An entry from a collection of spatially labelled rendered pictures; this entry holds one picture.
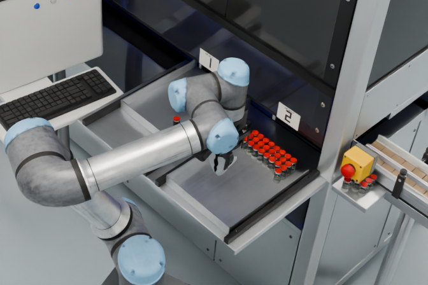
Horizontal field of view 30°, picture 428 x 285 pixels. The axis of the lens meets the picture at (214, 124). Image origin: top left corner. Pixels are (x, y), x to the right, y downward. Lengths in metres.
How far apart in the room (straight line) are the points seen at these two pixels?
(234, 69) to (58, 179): 0.48
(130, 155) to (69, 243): 1.65
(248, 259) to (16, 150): 1.40
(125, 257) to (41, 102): 0.86
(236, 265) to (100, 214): 1.16
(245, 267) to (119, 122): 0.82
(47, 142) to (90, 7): 1.05
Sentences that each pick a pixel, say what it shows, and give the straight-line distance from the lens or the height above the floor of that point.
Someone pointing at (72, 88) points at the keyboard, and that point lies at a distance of 2.75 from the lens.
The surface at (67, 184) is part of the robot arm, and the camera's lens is 1.71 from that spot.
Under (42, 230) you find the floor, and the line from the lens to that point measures 3.40.
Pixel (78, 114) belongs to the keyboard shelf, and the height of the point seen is 0.80.
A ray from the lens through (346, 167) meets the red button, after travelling 2.31.
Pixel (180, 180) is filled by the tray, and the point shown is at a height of 0.88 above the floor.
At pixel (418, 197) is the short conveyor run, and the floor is 0.93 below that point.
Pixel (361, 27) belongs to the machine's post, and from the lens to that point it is 2.08.
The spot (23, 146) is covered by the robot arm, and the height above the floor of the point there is 1.37.
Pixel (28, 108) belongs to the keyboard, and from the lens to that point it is 2.69.
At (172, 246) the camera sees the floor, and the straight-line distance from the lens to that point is 3.33.
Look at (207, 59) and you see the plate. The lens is 2.57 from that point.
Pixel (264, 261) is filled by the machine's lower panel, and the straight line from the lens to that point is 2.92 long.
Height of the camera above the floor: 2.62
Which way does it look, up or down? 43 degrees down
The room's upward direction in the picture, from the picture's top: 6 degrees clockwise
